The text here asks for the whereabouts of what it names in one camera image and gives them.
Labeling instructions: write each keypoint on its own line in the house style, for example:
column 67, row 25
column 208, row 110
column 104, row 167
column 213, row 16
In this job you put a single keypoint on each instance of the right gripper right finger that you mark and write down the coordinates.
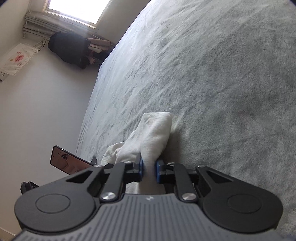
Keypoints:
column 177, row 179

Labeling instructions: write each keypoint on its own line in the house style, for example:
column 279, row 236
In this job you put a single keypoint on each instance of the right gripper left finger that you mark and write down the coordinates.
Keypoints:
column 118, row 176

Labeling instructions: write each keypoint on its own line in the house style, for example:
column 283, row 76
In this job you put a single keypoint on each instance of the white garment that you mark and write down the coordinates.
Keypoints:
column 149, row 139

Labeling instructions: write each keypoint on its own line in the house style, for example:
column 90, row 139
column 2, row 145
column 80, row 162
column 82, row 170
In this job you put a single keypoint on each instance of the black smartphone on stand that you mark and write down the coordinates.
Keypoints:
column 68, row 162

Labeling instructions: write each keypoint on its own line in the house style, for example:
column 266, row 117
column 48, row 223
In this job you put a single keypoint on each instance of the grey plush bed blanket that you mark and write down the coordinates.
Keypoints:
column 225, row 70

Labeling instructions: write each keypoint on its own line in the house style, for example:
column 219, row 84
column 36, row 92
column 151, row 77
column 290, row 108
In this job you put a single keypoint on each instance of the black clothing pile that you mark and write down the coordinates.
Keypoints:
column 80, row 51

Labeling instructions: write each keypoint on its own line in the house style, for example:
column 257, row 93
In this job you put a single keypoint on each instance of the window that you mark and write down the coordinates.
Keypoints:
column 82, row 11

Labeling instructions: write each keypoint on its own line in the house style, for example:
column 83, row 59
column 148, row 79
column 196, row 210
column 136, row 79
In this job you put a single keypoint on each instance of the wall radiator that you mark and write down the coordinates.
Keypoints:
column 44, row 25

